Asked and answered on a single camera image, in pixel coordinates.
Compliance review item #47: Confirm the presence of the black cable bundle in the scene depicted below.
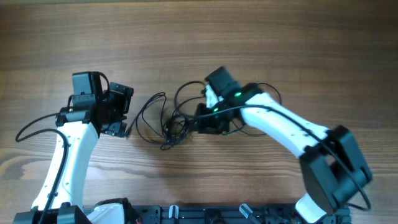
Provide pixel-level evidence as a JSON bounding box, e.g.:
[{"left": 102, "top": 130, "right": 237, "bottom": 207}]
[{"left": 125, "top": 80, "right": 208, "bottom": 151}]

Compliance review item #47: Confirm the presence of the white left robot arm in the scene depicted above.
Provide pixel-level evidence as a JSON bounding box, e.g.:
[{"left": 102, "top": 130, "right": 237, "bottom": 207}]
[{"left": 13, "top": 72, "right": 140, "bottom": 223}]

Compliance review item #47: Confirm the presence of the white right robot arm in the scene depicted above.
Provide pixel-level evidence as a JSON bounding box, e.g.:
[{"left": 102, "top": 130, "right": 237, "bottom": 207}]
[{"left": 193, "top": 67, "right": 373, "bottom": 223}]

